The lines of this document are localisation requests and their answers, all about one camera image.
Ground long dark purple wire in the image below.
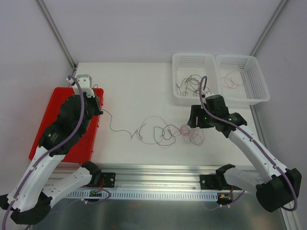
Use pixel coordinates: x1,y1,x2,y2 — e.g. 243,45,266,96
92,83,185,147

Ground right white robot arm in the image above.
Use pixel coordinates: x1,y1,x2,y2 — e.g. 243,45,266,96
188,94,302,212

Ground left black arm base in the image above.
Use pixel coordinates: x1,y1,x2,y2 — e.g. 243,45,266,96
96,172,116,188

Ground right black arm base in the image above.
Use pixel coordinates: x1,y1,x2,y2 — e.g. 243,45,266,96
200,174,220,190

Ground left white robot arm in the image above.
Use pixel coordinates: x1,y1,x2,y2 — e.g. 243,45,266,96
0,93,103,229

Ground red plastic tray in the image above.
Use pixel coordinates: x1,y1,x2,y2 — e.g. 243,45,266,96
28,87,99,164

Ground left white plastic basket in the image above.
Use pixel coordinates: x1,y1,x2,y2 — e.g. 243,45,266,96
172,53,221,104

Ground white plastic basket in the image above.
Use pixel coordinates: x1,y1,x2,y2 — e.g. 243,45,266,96
172,53,221,104
215,54,271,108

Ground right white plastic basket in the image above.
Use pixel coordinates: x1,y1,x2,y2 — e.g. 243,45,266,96
215,54,271,108

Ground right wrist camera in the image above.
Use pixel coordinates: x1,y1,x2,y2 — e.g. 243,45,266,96
202,92,215,98

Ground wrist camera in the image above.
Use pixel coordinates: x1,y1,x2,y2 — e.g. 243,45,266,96
66,74,95,98
202,92,215,98

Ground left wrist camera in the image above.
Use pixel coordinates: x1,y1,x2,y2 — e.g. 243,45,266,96
66,74,95,98

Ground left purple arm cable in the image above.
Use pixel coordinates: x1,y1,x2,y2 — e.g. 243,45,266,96
2,75,112,226

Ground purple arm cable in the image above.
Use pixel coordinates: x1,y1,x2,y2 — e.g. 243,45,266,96
199,76,299,211
2,75,112,226

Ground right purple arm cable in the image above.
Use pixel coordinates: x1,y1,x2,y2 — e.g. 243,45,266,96
199,76,299,211

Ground left aluminium frame post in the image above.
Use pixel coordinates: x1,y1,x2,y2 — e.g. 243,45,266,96
35,0,77,70

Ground aluminium frame post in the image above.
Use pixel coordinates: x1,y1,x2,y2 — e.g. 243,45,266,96
35,0,77,70
249,0,290,57

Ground white slotted cable duct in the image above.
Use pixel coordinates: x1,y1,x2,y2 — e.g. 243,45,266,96
67,189,218,202

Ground aluminium table rail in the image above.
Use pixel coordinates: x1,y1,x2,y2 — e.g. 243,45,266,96
47,164,255,192

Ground right aluminium frame post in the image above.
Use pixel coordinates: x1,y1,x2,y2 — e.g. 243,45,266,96
249,0,290,57

